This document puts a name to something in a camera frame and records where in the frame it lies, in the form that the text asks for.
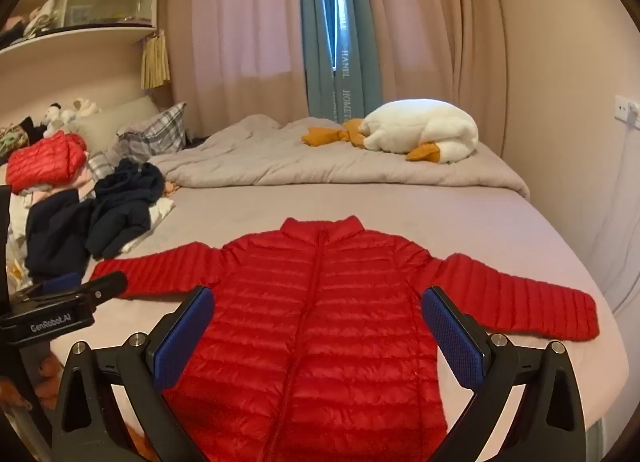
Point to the white plush toys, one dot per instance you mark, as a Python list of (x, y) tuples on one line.
[(62, 116)]

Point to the white garment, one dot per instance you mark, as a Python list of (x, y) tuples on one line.
[(157, 212)]

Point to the plaid cloth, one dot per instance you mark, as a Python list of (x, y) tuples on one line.
[(102, 164)]

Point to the grey quilt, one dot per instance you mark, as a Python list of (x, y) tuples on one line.
[(310, 161)]

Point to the pink curtain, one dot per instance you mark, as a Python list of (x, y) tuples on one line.
[(430, 21), (235, 31)]

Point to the navy garment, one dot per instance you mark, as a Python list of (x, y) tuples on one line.
[(52, 237)]

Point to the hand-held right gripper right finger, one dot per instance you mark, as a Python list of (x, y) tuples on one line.
[(452, 337)]

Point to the navy hooded jacket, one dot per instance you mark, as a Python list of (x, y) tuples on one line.
[(125, 202)]

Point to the white wall socket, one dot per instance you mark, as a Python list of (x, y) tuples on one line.
[(622, 106)]

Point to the teal curtain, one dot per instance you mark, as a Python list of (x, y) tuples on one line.
[(317, 51)]

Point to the plaid pillow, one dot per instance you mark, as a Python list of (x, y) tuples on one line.
[(157, 129)]

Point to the white charger plug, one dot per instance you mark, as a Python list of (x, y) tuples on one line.
[(635, 116)]

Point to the folded red down jacket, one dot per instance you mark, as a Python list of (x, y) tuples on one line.
[(45, 161)]

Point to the beige pillow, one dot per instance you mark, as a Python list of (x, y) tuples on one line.
[(112, 119)]

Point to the bed with pink sheet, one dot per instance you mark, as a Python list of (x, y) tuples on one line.
[(350, 204)]

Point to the white goose plush toy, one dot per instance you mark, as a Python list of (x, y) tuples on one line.
[(420, 129)]

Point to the red down jacket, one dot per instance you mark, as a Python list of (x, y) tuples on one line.
[(325, 317), (45, 161)]

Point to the yellow tassel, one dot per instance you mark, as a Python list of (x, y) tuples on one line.
[(155, 61)]

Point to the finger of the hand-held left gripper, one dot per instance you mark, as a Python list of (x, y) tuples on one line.
[(62, 282), (107, 284)]

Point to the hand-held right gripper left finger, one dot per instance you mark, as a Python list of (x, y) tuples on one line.
[(185, 337)]

